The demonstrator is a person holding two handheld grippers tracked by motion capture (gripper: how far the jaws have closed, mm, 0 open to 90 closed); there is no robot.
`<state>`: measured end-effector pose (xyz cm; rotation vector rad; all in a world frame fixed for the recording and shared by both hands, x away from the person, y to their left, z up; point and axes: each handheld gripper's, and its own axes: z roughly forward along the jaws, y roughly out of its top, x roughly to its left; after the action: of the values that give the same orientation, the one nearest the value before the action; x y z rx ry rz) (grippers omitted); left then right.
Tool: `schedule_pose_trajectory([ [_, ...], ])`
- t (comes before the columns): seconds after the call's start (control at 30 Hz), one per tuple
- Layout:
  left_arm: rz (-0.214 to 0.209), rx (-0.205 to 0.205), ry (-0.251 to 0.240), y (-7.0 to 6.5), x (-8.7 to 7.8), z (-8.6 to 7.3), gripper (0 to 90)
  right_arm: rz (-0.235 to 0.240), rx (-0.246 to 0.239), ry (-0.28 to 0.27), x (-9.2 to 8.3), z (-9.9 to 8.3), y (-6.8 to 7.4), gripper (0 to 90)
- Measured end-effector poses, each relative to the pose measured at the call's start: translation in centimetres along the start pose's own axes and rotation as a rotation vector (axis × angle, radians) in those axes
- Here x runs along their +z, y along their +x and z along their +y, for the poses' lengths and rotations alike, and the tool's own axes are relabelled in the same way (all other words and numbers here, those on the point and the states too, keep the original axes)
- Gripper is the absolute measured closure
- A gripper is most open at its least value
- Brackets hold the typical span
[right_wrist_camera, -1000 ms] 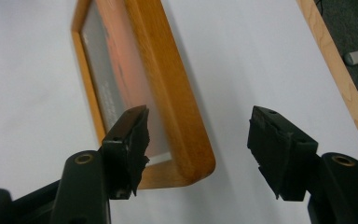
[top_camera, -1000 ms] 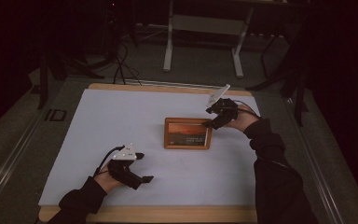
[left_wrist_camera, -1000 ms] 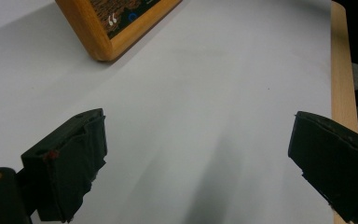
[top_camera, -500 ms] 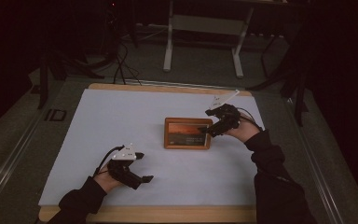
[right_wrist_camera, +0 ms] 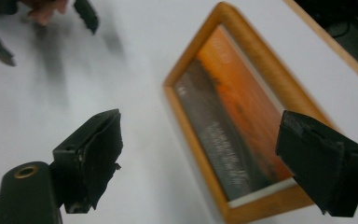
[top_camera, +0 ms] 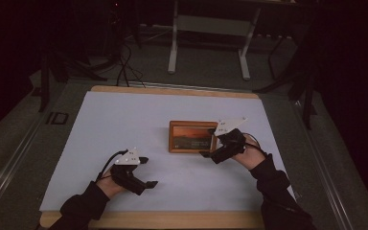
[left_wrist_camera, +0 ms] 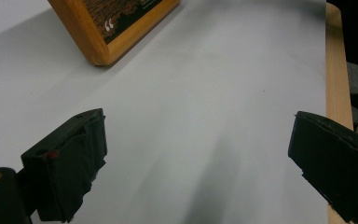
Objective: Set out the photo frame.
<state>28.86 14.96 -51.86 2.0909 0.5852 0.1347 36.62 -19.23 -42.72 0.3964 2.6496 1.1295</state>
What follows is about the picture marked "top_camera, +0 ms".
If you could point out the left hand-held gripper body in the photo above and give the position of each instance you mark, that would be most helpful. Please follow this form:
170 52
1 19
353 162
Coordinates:
126 175

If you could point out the person's right hand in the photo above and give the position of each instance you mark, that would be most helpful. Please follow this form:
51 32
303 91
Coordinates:
250 156

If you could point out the person's left hand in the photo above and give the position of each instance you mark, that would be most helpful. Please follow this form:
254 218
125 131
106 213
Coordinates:
113 187

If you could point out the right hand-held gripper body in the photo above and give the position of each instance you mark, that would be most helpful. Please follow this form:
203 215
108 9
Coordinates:
228 143

